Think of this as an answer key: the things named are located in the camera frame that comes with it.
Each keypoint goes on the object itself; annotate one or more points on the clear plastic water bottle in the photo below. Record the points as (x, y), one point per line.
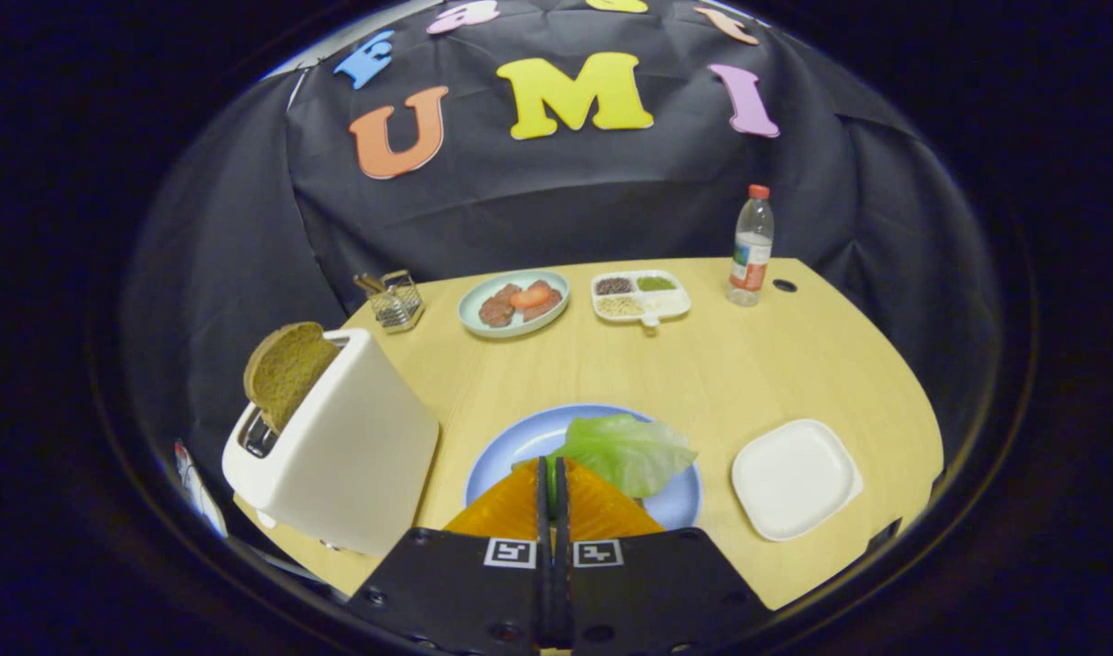
(750, 260)

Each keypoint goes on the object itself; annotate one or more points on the blue round plate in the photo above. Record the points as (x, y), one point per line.
(520, 437)

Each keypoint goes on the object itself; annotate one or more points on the pale green round plate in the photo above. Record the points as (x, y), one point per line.
(473, 314)

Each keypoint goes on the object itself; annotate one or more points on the red tomato slice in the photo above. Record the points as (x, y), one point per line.
(529, 298)

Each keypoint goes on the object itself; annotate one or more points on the white and red object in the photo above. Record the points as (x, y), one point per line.
(195, 483)

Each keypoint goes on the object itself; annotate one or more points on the white divided condiment tray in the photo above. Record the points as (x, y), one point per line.
(666, 301)

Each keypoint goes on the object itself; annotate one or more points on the white toaster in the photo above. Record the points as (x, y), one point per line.
(356, 465)

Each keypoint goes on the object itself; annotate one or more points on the black backdrop cloth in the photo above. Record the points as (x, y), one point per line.
(556, 200)

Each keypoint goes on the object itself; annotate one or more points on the brown meat slice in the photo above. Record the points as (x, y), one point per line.
(495, 312)
(546, 308)

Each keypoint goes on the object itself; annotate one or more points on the brown toast slice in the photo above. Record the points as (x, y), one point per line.
(288, 369)

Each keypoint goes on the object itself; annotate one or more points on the white square plate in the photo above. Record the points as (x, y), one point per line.
(793, 478)

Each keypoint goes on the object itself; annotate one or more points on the green lettuce leaf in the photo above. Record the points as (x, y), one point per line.
(629, 451)

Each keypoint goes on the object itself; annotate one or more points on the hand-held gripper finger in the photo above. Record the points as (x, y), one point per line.
(544, 565)
(564, 565)

